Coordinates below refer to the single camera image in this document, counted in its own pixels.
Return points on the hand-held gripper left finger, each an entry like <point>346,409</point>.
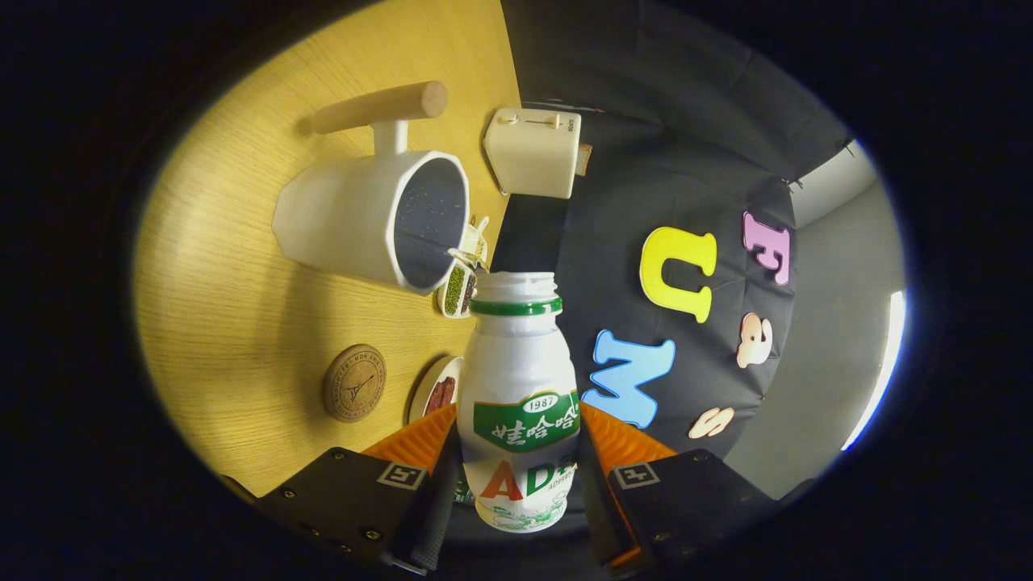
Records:
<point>432,508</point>

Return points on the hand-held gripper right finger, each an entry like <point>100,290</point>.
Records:
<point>597,508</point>

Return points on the round cork coaster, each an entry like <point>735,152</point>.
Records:
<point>355,383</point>

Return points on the white juice bottle green label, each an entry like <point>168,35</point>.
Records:
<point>516,363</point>

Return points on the round beige plate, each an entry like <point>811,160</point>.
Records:
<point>417,401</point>

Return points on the red meat slices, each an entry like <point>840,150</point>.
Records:
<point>440,395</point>

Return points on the white divided bean dish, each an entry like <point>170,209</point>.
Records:
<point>456,290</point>

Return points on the wooden table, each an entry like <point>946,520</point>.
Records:
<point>226,323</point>

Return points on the brown toast slice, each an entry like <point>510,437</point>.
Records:
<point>584,160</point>

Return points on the black backdrop cloth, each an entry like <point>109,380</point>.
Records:
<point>646,161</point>

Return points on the cream toaster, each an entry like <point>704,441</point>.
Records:
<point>533,157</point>

